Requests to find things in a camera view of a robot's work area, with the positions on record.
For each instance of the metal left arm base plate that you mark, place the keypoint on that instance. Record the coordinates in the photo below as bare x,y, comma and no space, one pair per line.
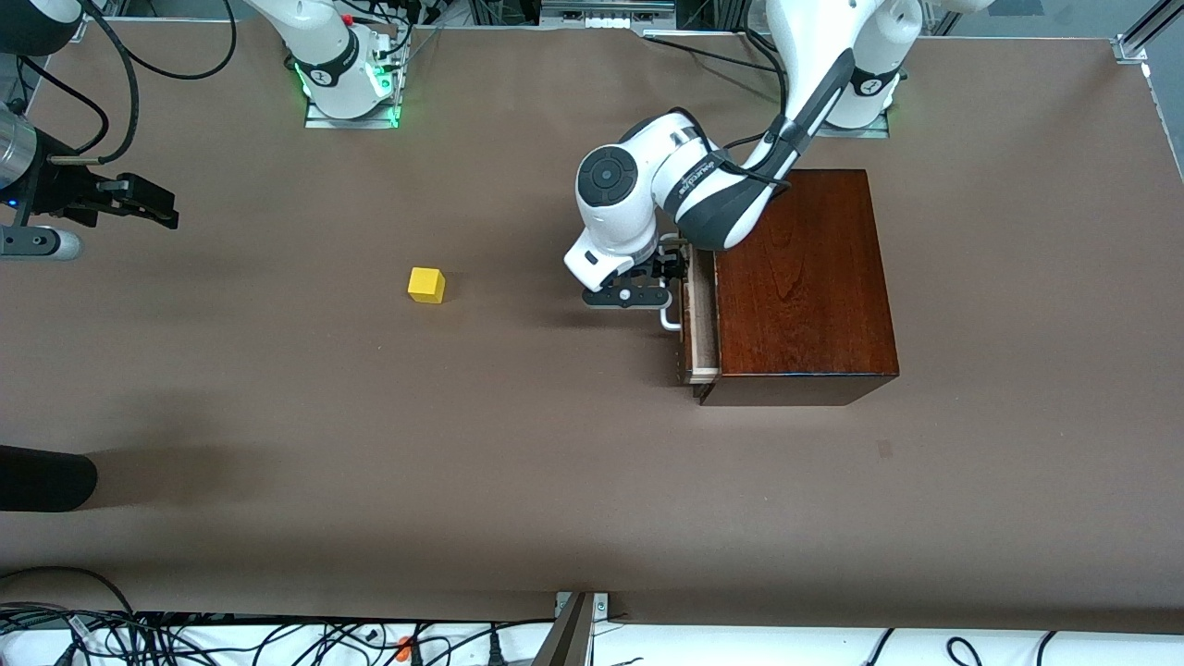
860,132

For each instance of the dark brown wooden cabinet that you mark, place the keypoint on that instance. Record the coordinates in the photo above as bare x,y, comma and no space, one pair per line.
805,296

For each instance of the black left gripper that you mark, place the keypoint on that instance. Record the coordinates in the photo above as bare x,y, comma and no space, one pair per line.
662,265

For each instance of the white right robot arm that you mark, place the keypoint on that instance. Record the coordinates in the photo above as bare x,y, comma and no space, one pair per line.
324,46

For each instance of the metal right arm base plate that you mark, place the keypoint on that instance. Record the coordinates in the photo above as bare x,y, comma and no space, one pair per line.
370,123

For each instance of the white power strip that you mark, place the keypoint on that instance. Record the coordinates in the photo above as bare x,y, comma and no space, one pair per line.
608,22

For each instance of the black cylindrical object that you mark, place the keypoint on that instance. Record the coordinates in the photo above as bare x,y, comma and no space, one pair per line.
46,478

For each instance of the yellow wooden block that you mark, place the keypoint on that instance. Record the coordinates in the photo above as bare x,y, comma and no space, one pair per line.
426,285

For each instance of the aluminium frame corner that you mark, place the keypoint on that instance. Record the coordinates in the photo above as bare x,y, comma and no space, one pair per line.
1130,48

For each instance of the orange connector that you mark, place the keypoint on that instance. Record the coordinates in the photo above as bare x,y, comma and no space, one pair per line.
404,646

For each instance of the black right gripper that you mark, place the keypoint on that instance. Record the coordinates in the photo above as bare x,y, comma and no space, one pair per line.
67,191

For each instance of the metal table edge bracket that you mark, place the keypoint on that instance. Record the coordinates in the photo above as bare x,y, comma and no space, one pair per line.
569,638

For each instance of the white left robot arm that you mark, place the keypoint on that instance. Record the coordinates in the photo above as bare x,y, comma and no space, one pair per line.
620,203

